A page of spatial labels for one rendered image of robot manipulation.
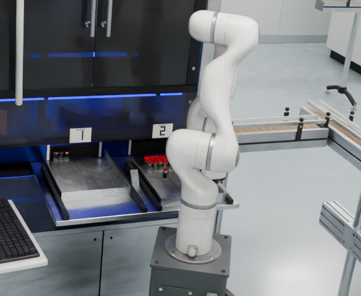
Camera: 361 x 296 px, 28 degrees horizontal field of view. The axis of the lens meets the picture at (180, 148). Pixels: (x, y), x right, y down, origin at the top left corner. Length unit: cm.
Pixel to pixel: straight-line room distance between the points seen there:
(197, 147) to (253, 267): 189
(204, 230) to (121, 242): 83
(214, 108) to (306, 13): 642
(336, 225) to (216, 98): 147
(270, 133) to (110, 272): 94
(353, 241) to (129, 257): 103
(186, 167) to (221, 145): 14
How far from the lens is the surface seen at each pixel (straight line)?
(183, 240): 243
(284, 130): 341
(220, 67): 230
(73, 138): 289
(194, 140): 228
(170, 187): 284
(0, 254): 248
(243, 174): 511
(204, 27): 232
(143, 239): 321
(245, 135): 329
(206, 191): 234
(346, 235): 353
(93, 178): 286
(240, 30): 231
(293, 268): 414
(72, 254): 314
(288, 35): 860
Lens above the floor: 216
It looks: 24 degrees down
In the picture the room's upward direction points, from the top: 6 degrees clockwise
